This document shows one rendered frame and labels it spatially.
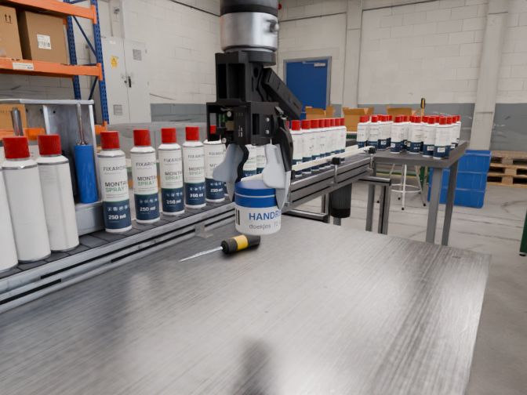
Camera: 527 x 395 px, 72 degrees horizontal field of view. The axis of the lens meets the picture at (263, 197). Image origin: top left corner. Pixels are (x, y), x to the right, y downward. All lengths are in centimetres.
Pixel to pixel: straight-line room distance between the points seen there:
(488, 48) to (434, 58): 82
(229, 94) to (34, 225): 40
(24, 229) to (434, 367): 63
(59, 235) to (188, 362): 36
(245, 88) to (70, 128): 51
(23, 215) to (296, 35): 814
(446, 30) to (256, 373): 748
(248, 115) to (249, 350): 30
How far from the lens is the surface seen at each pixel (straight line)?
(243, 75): 48
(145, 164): 81
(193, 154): 91
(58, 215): 73
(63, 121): 91
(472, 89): 759
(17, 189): 69
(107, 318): 61
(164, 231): 83
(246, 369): 48
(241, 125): 47
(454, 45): 768
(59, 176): 71
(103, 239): 79
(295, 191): 127
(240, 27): 49
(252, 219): 53
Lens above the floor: 113
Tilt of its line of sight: 14 degrees down
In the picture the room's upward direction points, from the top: straight up
